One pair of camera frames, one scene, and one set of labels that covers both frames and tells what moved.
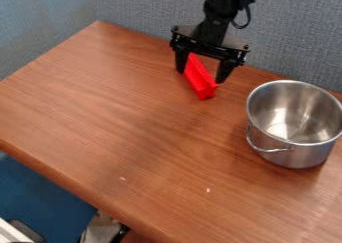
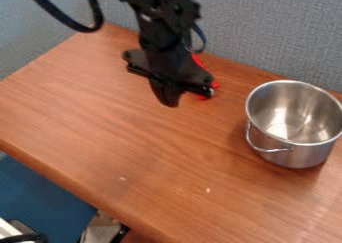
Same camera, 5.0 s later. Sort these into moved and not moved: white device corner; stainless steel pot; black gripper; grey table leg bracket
Moved: black gripper
Not moved: white device corner; grey table leg bracket; stainless steel pot
